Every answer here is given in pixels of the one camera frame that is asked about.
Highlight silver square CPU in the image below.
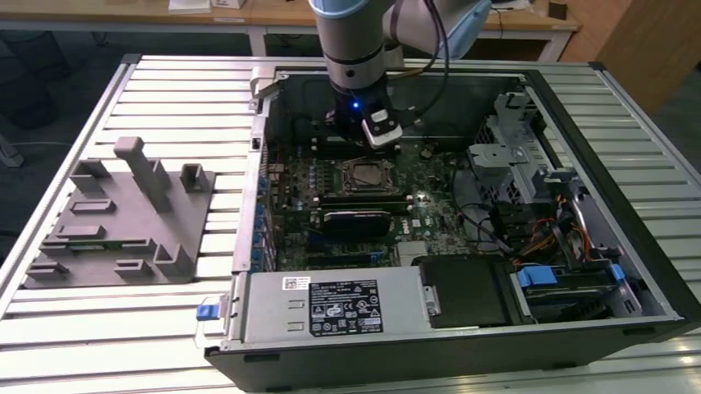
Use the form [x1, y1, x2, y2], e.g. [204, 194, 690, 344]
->
[353, 163, 387, 186]

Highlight CPU socket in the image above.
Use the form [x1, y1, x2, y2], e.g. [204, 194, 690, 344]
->
[339, 158, 399, 195]

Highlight black graphics card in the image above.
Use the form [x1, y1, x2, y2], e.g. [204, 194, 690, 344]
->
[321, 209, 393, 240]

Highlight silver metal drive cage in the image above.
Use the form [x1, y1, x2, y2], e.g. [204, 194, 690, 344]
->
[465, 92, 585, 206]

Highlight green motherboard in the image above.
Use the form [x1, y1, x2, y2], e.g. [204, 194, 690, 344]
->
[259, 137, 494, 273]

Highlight white paper sheet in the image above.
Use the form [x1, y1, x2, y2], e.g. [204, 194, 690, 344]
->
[167, 0, 212, 13]

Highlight silver finned chipset heatsink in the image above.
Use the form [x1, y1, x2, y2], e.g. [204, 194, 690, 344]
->
[397, 241, 431, 260]

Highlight black expansion slot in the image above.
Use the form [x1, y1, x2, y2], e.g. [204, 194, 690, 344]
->
[305, 253, 397, 267]

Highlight grey plastic parts rack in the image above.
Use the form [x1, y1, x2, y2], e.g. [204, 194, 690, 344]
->
[21, 135, 218, 291]

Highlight grey power supply box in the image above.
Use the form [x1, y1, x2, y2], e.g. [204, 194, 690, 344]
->
[218, 268, 442, 345]

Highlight hard disk in blue carrier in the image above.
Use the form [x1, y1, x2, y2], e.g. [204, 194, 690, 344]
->
[512, 262, 645, 328]

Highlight wooden cabinet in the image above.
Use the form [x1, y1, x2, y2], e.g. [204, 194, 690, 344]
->
[561, 0, 701, 118]

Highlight blue plastic latch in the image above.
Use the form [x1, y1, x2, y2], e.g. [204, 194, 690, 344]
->
[196, 298, 222, 322]

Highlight black open PC case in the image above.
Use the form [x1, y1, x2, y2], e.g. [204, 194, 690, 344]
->
[194, 61, 701, 394]

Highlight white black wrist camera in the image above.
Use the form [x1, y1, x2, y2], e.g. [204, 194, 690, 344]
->
[361, 108, 406, 149]

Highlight black camera cable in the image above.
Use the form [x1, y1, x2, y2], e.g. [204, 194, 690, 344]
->
[402, 0, 455, 126]

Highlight wooden desk, white frame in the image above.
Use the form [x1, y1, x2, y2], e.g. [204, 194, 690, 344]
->
[0, 0, 585, 62]

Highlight orange yellow wire bundle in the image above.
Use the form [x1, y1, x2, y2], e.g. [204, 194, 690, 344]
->
[512, 196, 601, 266]

